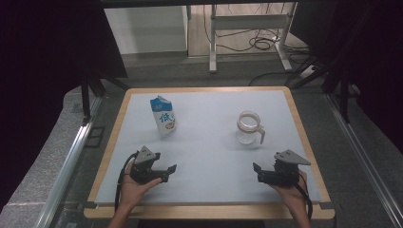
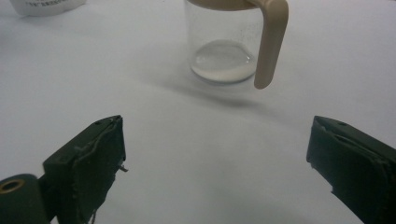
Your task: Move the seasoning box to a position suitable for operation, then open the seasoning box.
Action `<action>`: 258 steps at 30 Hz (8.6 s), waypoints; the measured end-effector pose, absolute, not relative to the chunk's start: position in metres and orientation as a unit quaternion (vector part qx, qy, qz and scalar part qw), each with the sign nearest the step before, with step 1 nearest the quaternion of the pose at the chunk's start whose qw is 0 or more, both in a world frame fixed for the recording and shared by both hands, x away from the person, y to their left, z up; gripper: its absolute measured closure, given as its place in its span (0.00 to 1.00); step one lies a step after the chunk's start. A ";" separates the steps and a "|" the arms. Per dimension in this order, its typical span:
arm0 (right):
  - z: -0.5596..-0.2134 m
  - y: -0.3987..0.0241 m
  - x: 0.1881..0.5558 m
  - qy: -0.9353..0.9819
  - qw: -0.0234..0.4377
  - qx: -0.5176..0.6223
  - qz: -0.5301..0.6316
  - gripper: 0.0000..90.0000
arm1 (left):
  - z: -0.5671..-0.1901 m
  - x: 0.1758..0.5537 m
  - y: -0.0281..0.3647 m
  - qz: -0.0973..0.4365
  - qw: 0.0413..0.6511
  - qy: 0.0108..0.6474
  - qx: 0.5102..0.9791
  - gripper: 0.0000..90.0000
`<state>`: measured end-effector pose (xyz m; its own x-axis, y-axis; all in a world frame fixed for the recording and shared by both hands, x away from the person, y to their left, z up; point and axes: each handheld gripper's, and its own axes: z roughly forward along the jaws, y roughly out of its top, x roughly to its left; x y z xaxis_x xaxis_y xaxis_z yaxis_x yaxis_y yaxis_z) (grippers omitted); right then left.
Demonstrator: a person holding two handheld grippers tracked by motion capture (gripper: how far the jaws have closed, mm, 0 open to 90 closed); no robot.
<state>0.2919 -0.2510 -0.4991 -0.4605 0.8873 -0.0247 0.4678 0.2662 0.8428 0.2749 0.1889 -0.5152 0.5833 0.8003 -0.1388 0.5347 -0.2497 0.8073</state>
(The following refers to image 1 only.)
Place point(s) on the white metal desk frame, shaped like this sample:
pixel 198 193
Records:
pixel 247 22

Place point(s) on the wooden-edged table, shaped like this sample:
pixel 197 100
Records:
pixel 202 212

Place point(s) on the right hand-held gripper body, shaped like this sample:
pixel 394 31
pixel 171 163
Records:
pixel 285 172

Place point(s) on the clear glass pitcher wooden collar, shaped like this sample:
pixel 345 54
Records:
pixel 245 137

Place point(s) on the silver metal rail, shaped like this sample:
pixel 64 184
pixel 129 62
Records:
pixel 364 164
pixel 66 171

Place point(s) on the white bag with blue top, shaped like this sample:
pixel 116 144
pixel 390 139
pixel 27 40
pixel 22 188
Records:
pixel 164 118

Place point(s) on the black floor bracket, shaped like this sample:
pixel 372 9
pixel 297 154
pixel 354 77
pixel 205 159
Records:
pixel 95 136

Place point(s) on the white power strip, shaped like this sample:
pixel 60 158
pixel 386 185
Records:
pixel 307 72

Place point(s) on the black tripod stand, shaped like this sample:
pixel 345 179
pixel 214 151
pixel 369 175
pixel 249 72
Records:
pixel 343 95
pixel 85 95

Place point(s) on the black table corner clip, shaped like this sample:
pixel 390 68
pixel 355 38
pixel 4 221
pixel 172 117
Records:
pixel 326 205
pixel 87 205

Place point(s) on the person's left hand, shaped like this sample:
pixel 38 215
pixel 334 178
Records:
pixel 131 191

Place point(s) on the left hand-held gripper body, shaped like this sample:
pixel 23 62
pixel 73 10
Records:
pixel 142 171

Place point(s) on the white cabinet panel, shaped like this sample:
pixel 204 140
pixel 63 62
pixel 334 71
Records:
pixel 145 30

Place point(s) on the person's right hand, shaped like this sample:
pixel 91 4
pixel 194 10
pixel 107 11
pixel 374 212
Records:
pixel 296 194

